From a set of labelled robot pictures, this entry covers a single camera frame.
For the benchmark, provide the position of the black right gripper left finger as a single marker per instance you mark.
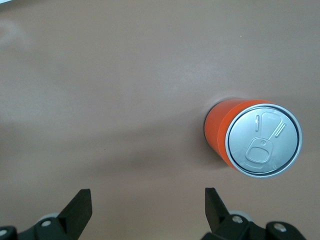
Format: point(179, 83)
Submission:
point(72, 217)

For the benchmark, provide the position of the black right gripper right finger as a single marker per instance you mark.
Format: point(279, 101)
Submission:
point(220, 220)

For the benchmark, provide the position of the orange can with silver lid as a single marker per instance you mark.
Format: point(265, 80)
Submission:
point(262, 145)

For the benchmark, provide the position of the brown table cloth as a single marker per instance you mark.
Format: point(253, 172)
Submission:
point(112, 100)

